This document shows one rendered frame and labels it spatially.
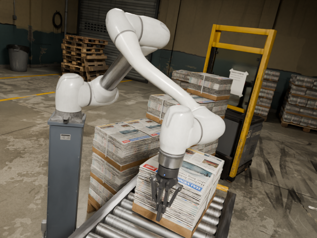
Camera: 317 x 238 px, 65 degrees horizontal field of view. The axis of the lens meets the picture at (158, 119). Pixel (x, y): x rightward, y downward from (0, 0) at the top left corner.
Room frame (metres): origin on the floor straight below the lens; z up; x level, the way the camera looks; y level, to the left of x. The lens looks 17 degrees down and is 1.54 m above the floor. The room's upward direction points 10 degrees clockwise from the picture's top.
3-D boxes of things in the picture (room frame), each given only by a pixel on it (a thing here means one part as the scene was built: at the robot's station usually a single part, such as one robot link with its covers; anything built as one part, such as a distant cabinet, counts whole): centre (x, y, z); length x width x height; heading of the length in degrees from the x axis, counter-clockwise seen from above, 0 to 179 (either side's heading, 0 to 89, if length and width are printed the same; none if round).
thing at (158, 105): (2.26, -0.11, 0.95); 0.38 x 0.29 x 0.23; 49
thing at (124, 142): (2.16, -0.02, 0.42); 1.17 x 0.39 x 0.83; 140
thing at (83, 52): (8.40, 2.79, 0.65); 1.33 x 0.94 x 1.30; 164
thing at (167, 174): (0.79, -0.07, 1.09); 0.08 x 0.07 x 0.09; 70
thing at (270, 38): (2.83, -1.03, 0.97); 0.09 x 0.09 x 1.75; 50
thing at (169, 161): (0.79, -0.07, 1.16); 0.09 x 0.09 x 0.06
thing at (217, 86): (2.71, -0.49, 0.65); 0.39 x 0.30 x 1.29; 50
